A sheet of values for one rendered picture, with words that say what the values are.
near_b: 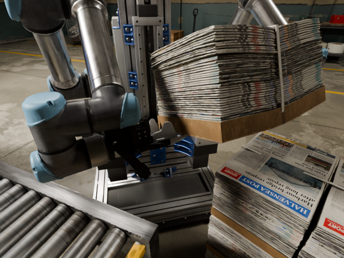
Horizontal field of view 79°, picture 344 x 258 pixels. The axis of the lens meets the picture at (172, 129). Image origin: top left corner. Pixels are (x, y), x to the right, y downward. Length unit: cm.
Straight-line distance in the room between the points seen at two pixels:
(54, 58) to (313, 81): 81
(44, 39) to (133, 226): 61
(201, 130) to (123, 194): 111
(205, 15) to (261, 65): 690
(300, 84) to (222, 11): 668
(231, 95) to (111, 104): 25
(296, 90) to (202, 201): 100
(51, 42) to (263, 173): 80
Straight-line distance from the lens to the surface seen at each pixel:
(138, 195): 148
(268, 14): 91
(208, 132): 45
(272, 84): 54
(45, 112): 44
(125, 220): 63
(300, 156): 89
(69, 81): 97
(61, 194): 76
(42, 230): 70
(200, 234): 156
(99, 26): 61
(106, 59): 53
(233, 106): 44
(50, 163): 51
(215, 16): 730
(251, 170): 76
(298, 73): 63
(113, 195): 151
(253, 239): 84
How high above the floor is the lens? 131
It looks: 31 degrees down
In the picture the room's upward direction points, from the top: straight up
